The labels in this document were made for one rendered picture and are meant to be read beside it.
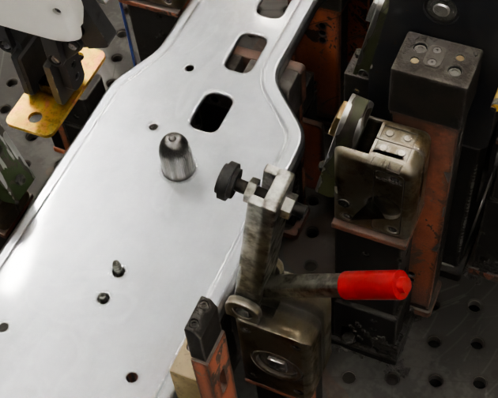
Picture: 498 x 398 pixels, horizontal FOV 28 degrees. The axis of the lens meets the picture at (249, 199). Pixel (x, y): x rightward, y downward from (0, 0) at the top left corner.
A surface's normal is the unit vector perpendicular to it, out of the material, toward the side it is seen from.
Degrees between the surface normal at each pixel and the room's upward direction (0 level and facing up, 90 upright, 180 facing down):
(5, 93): 0
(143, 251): 0
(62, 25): 92
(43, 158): 0
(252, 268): 90
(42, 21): 95
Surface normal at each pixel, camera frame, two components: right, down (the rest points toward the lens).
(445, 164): -0.40, 0.77
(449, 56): -0.07, -0.57
